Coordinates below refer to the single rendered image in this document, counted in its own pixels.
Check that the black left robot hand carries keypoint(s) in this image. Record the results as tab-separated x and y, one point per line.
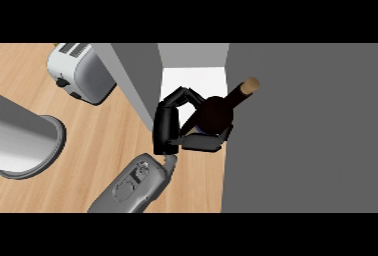
164	126

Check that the dark wine bottle with cork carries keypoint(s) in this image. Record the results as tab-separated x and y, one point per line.
218	111

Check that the grey cabinet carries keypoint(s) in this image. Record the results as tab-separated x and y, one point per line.
141	76

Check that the white toaster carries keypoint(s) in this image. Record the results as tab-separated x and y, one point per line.
81	73

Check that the grey cylindrical appliance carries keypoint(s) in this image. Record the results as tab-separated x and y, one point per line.
26	140

